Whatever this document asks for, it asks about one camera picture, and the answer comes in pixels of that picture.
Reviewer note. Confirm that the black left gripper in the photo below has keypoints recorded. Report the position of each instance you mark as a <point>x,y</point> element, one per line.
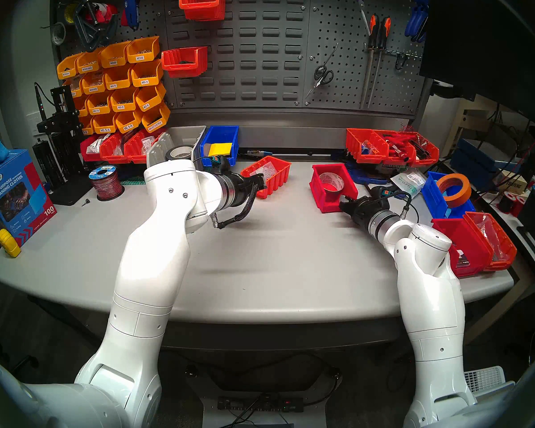
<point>243,190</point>

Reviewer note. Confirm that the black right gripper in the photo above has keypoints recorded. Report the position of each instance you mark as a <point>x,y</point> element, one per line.
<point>366,212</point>

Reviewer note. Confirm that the clear bag of screws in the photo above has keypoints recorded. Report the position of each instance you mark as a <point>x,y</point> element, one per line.
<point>265,170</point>

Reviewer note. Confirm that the orange-red bin holding screw bag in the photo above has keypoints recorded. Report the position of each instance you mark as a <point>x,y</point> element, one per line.
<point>276,182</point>

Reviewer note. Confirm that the silver tape roll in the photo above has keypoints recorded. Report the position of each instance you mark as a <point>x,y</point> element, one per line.
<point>339,187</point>

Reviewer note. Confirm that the red bin holding tape roll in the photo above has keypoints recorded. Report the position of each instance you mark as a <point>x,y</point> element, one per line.
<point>323,204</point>

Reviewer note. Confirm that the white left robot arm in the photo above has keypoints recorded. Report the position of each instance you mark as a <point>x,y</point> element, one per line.
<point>160,253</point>

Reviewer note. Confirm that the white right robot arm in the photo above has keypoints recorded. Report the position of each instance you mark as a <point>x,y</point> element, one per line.
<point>428,306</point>

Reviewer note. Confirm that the glue pen blue cap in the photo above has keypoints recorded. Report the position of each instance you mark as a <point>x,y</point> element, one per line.
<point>258,154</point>

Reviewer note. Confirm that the yellow sticky note pad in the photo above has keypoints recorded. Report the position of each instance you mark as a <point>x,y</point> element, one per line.
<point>220,150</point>

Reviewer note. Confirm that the small blue white packet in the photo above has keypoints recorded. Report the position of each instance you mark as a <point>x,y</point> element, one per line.
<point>368,150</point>

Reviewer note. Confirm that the Kimtech wipes box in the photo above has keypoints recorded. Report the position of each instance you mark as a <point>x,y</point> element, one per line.
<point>392,166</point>

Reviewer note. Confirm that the large blue plastic bin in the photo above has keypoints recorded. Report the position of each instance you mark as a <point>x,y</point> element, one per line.
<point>214,135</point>

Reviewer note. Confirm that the plastic bag green print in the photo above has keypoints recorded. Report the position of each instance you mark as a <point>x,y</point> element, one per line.
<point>408,184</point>

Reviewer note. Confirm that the orange-red bin with blue packet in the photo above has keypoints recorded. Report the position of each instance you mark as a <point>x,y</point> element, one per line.
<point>354,141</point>

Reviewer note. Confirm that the orange-red bin with red tools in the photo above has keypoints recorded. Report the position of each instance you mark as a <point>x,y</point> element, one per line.
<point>405,160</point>

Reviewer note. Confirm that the grey plastic bin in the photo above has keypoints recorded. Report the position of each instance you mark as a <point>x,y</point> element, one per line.
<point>191,135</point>

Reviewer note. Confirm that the small blue plastic bin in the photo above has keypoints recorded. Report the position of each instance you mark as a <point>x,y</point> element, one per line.
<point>432,199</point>

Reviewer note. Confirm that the black tape roll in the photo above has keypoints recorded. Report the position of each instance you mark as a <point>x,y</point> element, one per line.
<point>168,154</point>

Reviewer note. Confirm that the orange tape roll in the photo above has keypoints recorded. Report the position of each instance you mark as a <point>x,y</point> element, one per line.
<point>454,202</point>

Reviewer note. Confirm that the small clear parts bag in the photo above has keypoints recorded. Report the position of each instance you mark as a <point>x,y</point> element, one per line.
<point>148,145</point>

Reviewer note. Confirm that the yellow plastic screw bin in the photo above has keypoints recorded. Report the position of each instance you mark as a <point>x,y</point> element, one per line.
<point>141,56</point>
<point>76,90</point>
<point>113,60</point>
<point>88,129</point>
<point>122,105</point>
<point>104,129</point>
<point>67,70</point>
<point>93,87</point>
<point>155,125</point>
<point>145,80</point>
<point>81,110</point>
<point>117,84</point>
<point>99,109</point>
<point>88,67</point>
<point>127,127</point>
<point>148,104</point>

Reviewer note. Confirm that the green cutting mat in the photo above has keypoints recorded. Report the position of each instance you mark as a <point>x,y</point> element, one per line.
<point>133,180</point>

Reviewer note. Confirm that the small red parts bin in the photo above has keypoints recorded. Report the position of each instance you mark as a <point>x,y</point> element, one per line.
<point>89,157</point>
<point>133,154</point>
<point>111,156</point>

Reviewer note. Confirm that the dark red plastic bin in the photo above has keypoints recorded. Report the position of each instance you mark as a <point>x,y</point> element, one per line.
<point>468,248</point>

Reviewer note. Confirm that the dark blue crate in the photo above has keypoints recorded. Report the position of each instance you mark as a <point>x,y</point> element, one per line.
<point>472,164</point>

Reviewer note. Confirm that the grey pegboard panel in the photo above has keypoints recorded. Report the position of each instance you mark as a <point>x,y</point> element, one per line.
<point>347,75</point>
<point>154,12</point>

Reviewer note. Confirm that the crumpled clear plastic bag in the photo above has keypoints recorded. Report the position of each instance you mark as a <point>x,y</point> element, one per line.
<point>490,235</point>

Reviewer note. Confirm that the black pegboard hook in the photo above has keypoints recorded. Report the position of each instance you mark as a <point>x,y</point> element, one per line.
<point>400,61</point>

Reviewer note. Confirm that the white paper packet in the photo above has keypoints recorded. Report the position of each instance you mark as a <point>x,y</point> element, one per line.
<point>96,145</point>

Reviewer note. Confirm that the brown cardboard box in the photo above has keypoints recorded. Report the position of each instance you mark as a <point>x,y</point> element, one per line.
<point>512,184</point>

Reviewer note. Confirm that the blue spring clamps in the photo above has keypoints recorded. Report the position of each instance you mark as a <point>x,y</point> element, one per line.
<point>417,21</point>

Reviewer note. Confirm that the black metal stand device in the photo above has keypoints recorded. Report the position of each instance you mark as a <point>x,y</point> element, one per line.
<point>62,121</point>

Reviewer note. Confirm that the black power strip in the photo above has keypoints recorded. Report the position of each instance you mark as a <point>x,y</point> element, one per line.
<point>258,404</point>

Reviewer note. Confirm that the black monitor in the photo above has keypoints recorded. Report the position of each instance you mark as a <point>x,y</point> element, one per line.
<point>486,39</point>

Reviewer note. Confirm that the white grille device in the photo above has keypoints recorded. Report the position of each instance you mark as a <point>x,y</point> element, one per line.
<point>486,378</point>

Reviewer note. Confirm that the black and red clamp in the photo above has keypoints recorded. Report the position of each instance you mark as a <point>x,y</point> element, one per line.
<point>89,30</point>

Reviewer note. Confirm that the blue cleaning cloths box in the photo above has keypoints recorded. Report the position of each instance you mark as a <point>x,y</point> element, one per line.
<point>13,199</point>

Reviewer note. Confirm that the grey hanging tape roll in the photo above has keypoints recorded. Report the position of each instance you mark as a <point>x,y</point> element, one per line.
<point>52,34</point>

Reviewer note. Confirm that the yellow plastic bottle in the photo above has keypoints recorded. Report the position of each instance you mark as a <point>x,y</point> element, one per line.
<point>9,244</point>

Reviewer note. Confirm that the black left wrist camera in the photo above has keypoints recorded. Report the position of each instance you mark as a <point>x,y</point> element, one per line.
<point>226,166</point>

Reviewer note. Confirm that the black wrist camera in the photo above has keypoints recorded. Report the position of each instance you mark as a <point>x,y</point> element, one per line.
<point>381,191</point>
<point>226,166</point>

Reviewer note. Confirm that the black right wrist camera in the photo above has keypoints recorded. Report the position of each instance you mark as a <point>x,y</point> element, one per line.
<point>381,191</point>

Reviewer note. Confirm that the empty orange-red wall bin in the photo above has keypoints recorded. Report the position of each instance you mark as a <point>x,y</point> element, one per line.
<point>203,10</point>
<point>185,68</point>

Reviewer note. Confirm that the grey louvred wall panel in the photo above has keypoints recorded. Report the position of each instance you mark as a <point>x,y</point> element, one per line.
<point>258,39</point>

